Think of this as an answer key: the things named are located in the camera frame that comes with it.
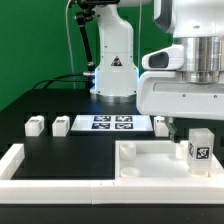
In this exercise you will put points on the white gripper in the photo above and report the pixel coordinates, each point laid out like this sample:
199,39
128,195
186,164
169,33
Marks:
165,94

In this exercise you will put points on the white square table top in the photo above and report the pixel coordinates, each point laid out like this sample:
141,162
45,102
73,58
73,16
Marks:
152,159

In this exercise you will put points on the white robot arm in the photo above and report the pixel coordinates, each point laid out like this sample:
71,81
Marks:
185,79

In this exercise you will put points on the white U-shaped obstacle fence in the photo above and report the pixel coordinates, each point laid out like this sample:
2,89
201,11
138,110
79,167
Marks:
187,190

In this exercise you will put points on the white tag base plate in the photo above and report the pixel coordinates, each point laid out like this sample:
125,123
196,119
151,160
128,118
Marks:
110,123

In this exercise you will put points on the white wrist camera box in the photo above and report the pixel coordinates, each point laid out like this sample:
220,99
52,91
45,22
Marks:
170,58

